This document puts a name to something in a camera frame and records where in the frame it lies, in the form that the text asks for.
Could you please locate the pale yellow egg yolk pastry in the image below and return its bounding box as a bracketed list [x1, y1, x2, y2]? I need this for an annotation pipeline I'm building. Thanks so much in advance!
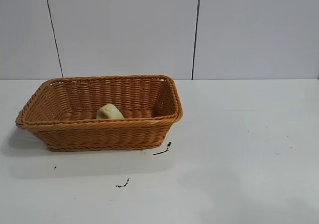
[96, 103, 126, 120]

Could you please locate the brown woven wicker basket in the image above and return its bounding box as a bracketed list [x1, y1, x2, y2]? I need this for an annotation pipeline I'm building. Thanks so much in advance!
[15, 74, 184, 152]

